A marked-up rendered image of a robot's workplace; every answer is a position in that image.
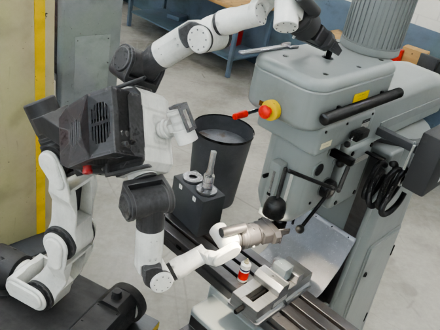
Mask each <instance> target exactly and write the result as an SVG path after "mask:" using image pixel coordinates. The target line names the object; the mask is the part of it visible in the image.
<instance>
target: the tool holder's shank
mask: <svg viewBox="0 0 440 330"><path fill-rule="evenodd" d="M216 154H217V151H214V150H212V151H211V153H210V160H209V164H208V169H207V170H206V173H207V175H208V176H212V175H213V168H214V164H215V158H216Z"/></svg>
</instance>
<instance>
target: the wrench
mask: <svg viewBox="0 0 440 330"><path fill-rule="evenodd" d="M290 45H291V42H285V43H281V44H280V45H275V46H266V47H262V48H253V49H248V50H240V51H238V53H239V54H241V55H246V54H254V53H259V52H267V51H271V50H279V49H284V48H289V49H295V48H299V46H298V45H292V46H290Z"/></svg>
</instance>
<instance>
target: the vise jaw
mask: <svg viewBox="0 0 440 330"><path fill-rule="evenodd" d="M253 278H254V279H255V280H256V281H258V282H259V283H260V284H261V285H263V286H264V287H265V288H267V289H268V290H269V291H270V292H272V293H273V294H274V295H275V296H277V297H279V296H281V295H283V294H284V293H285V292H286V291H287V290H288V288H289V285H290V283H289V282H288V281H287V280H285V279H284V278H282V277H281V276H280V275H279V274H277V273H276V272H274V271H273V270H272V269H271V268H269V267H268V266H266V265H263V266H261V267H260V268H258V269H257V271H256V272H255V273H254V276H253Z"/></svg>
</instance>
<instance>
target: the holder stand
mask: <svg viewBox="0 0 440 330"><path fill-rule="evenodd" d="M202 180H203V176H202V175H201V174H200V173H198V172H197V171H196V170H193V171H190V172H185V173H183V174H178V175H175V176H174V180H173V185H172V189H173V191H174V194H175V208H174V210H173V212H172V213H173V214H174V215H175V216H176V217H177V218H178V219H179V220H180V221H181V222H182V223H183V224H184V225H185V226H186V227H187V228H188V229H189V230H190V231H191V232H192V233H193V234H194V235H195V236H196V237H199V236H203V235H205V234H208V233H210V229H211V228H212V227H213V226H214V225H215V224H217V223H220V220H221V214H222V211H223V205H224V201H225V195H224V194H223V193H222V192H221V191H220V190H219V189H217V188H216V187H215V186H214V185H213V189H212V191H210V192H206V191H203V190H202V189H201V187H202Z"/></svg>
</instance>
